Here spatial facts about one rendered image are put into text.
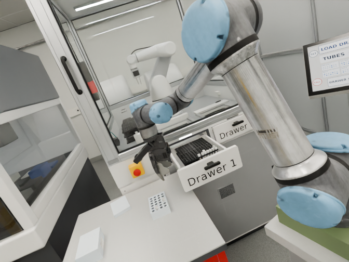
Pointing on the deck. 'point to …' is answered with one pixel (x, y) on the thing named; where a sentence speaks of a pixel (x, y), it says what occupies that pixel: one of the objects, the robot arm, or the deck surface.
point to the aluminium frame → (90, 113)
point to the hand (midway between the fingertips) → (162, 175)
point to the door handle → (70, 75)
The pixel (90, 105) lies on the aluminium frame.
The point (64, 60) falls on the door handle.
